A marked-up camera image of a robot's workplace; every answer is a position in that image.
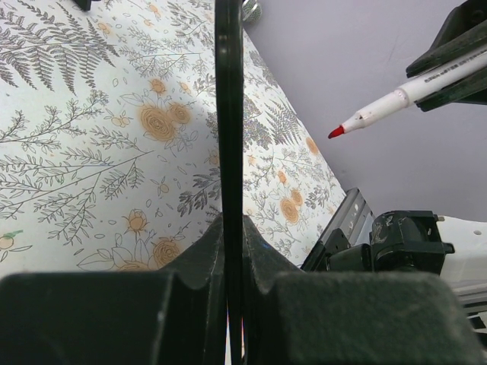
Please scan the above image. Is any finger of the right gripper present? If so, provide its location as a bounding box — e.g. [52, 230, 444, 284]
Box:
[406, 0, 486, 78]
[415, 68, 486, 112]

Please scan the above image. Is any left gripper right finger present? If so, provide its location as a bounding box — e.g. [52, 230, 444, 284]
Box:
[243, 217, 486, 364]

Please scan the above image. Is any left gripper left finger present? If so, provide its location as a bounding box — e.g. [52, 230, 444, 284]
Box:
[1, 217, 227, 364]

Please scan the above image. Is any red whiteboard marker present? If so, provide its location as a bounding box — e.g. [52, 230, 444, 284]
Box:
[328, 46, 486, 139]

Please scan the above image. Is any small whiteboard black frame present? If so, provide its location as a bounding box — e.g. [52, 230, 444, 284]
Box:
[215, 1, 244, 364]

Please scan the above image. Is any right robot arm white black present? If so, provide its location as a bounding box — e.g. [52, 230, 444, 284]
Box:
[301, 1, 486, 333]

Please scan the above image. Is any black microphone silver head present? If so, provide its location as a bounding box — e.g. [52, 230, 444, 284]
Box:
[241, 0, 262, 23]

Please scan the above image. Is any floral patterned table mat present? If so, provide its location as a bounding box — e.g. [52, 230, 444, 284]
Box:
[0, 0, 349, 271]

